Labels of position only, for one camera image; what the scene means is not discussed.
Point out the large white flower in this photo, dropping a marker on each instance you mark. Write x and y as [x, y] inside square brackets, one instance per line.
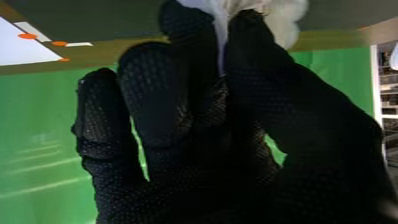
[278, 16]

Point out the dark mat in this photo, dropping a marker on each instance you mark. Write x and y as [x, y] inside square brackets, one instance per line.
[90, 16]

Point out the white sheet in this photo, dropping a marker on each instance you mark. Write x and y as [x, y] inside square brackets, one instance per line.
[18, 50]

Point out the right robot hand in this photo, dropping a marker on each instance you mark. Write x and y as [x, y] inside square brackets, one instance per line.
[237, 150]

